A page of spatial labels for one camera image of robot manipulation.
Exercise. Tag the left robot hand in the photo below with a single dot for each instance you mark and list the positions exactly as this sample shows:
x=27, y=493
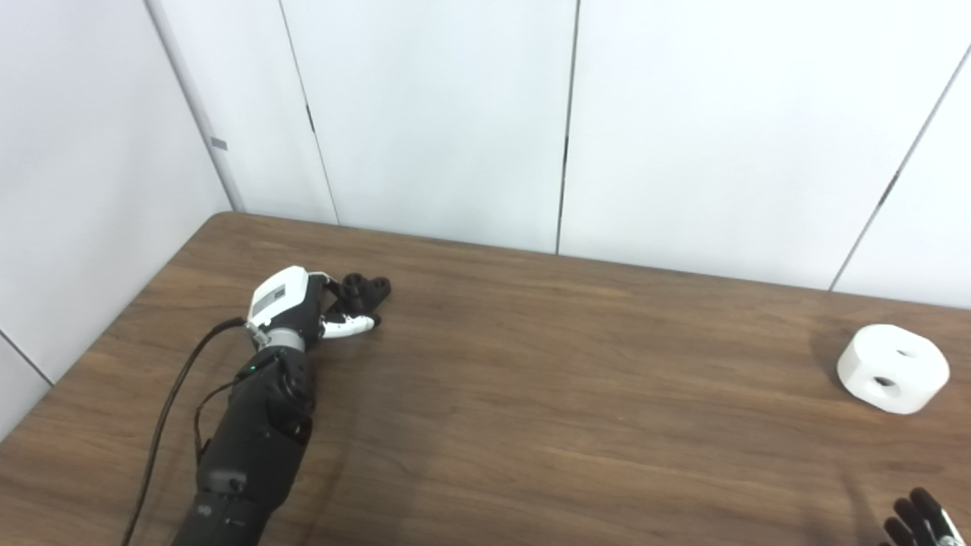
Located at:
x=284, y=299

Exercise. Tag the round white piece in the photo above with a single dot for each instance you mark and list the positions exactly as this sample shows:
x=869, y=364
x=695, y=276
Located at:
x=918, y=383

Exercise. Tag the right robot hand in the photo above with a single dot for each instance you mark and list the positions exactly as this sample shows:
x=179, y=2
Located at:
x=918, y=523

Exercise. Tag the black flanged holder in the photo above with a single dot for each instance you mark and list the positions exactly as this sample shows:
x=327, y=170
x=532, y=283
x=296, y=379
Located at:
x=364, y=292

